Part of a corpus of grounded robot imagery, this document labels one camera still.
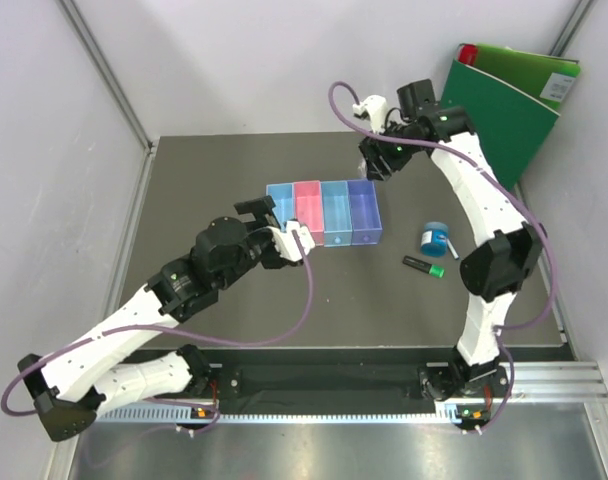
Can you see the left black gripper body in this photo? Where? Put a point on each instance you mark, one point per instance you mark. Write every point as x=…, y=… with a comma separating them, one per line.
x=260, y=238

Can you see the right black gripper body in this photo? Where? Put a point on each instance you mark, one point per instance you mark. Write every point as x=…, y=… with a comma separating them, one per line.
x=394, y=155

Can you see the light blue drawer bin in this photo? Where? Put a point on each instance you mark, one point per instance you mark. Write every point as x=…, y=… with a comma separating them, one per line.
x=284, y=199

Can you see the green ring binder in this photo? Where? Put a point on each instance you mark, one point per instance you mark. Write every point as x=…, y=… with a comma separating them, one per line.
x=511, y=125

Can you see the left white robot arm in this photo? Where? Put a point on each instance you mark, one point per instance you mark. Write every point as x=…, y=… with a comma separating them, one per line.
x=90, y=377

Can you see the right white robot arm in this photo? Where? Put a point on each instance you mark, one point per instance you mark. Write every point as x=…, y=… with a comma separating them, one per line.
x=507, y=246

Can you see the pink drawer bin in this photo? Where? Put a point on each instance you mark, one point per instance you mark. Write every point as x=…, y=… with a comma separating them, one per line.
x=309, y=208

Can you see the purple drawer bin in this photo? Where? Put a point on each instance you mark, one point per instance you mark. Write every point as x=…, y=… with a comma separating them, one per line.
x=365, y=215

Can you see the blue round tub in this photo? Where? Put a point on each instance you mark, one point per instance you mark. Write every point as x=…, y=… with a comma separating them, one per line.
x=434, y=239

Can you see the blue white marker pen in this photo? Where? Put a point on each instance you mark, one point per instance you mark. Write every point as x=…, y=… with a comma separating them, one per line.
x=452, y=250

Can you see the green black highlighter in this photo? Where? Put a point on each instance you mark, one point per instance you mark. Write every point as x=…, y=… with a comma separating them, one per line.
x=423, y=266

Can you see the light green folder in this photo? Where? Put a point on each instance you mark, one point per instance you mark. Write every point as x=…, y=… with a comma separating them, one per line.
x=548, y=79

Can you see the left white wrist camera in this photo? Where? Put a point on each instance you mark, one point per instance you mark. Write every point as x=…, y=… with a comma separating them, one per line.
x=294, y=242

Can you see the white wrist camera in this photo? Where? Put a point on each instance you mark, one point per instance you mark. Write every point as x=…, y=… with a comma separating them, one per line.
x=373, y=108
x=294, y=242

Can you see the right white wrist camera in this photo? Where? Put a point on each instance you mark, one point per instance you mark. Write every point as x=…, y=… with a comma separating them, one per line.
x=373, y=108

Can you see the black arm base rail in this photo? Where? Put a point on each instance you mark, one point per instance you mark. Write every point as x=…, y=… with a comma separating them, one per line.
x=340, y=380

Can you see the grey slotted cable duct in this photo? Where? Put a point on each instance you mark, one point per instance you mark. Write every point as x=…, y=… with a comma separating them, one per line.
x=191, y=412

